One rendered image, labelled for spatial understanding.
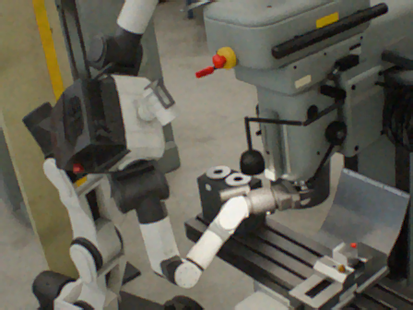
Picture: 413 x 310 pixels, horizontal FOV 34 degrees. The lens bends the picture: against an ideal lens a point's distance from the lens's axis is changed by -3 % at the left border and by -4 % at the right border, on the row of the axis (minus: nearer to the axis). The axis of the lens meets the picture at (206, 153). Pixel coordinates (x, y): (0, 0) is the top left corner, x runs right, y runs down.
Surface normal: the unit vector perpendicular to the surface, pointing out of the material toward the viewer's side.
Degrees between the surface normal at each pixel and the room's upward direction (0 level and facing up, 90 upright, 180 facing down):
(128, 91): 59
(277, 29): 90
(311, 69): 90
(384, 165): 90
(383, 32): 90
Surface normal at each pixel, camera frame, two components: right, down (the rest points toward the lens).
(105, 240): 0.80, 0.01
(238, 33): -0.77, 0.39
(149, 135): 0.63, -0.33
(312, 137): 0.62, 0.29
